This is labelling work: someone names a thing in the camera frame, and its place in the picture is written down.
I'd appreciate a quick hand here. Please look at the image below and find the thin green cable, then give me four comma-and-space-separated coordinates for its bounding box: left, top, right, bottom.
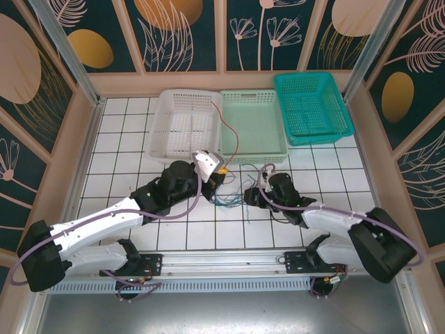
212, 180, 244, 212
239, 161, 267, 226

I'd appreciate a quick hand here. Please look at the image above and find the thin red cable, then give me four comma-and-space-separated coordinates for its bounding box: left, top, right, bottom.
211, 100, 240, 168

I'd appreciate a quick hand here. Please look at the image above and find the mint green plastic basket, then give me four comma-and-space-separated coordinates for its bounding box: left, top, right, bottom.
219, 89, 289, 166

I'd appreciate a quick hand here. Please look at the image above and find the white perforated plastic basket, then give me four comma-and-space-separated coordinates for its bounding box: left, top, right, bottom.
145, 89, 225, 166

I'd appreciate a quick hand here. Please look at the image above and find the teal plastic basket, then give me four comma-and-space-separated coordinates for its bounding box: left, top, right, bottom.
273, 72, 355, 147

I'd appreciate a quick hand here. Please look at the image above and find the small circuit board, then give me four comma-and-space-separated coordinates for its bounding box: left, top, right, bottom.
310, 273, 347, 299

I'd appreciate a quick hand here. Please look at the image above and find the grey metal sheet panel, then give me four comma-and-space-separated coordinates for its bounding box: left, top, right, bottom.
20, 292, 428, 334

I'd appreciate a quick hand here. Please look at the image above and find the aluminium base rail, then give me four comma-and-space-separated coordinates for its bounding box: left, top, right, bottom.
33, 248, 413, 279

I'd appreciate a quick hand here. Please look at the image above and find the aluminium side rail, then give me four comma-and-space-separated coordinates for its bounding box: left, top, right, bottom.
67, 98, 107, 223

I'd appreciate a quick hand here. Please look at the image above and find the grey slotted cable duct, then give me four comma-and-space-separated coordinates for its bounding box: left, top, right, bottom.
47, 280, 314, 296

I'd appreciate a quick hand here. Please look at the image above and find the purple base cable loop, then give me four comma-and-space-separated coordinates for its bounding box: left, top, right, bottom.
104, 270, 164, 304

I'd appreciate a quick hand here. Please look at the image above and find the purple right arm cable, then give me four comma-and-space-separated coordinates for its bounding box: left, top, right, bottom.
259, 164, 424, 267

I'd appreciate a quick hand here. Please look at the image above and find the aluminium frame post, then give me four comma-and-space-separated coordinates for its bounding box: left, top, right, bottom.
29, 0, 105, 107
342, 0, 414, 102

